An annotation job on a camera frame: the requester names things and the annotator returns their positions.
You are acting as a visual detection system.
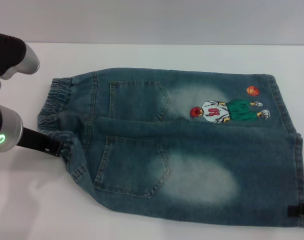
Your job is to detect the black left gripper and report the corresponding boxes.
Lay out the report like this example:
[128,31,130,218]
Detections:
[15,127,66,158]

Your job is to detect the blue denim jeans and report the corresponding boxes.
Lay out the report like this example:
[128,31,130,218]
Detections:
[36,66,304,228]

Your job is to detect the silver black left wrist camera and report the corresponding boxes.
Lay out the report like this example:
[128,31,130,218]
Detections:
[0,31,41,81]

